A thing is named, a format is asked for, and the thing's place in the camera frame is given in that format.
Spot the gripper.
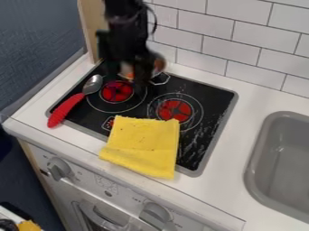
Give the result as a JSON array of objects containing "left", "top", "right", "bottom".
[{"left": 95, "top": 28, "right": 160, "bottom": 88}]

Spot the silver pot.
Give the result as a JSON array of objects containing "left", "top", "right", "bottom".
[{"left": 117, "top": 51, "right": 170, "bottom": 83}]

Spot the yellow cloth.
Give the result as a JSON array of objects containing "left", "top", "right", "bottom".
[{"left": 98, "top": 115, "right": 182, "bottom": 180}]

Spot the wooden board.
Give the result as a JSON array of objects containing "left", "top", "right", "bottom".
[{"left": 76, "top": 0, "right": 109, "bottom": 65}]

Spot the toy stove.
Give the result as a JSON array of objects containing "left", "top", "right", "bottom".
[{"left": 44, "top": 58, "right": 239, "bottom": 178}]

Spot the toy sink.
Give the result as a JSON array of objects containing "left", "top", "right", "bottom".
[{"left": 242, "top": 110, "right": 309, "bottom": 224}]

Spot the red handled silver spoon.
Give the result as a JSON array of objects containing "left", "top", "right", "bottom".
[{"left": 47, "top": 74, "right": 104, "bottom": 129}]

